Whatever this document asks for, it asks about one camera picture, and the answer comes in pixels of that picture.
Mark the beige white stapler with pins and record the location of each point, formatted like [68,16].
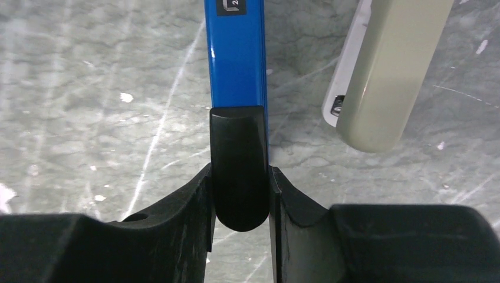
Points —
[380,70]

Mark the blue black stapler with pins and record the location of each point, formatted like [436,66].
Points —
[238,116]

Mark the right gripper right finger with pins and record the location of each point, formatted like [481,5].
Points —
[377,243]

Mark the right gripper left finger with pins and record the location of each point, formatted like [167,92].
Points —
[165,242]

